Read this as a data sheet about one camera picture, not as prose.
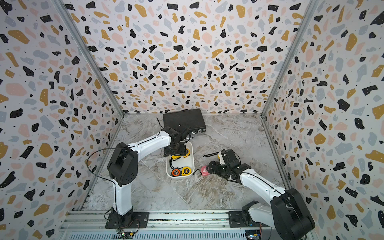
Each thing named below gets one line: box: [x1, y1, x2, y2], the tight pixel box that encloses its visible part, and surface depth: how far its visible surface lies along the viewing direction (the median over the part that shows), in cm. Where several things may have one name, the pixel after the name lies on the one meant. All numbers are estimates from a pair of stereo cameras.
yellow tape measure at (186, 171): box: [182, 167, 192, 176], surface depth 90 cm
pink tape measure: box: [200, 165, 210, 177], surface depth 91 cm
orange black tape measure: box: [171, 168, 182, 177], surface depth 89 cm
